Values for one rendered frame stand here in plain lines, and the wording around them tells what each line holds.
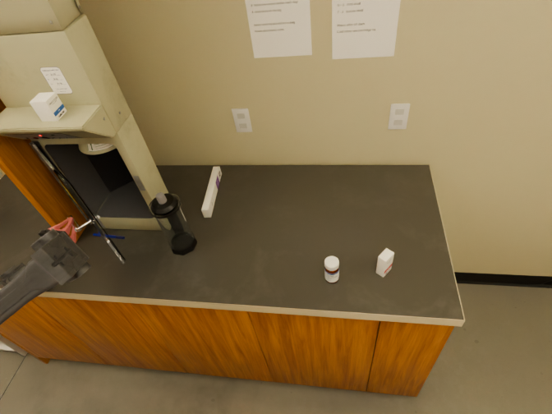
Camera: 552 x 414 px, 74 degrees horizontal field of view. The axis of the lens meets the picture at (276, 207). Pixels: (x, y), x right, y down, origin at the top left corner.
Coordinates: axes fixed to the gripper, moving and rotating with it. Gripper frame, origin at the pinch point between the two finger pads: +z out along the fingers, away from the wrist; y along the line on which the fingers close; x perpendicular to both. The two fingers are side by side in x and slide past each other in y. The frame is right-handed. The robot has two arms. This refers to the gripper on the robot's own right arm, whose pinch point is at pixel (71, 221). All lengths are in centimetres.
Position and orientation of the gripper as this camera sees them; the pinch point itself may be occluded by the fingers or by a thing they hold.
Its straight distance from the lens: 134.8
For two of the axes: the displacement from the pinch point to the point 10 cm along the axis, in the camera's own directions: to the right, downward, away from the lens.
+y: -1.2, -6.9, -7.2
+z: 1.4, -7.3, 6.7
